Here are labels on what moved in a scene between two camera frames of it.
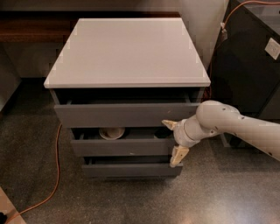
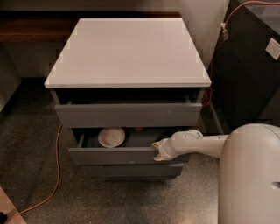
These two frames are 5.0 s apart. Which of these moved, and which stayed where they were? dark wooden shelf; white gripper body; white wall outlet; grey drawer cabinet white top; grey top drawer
Moved: white gripper body
Stayed: dark wooden shelf; white wall outlet; grey drawer cabinet white top; grey top drawer
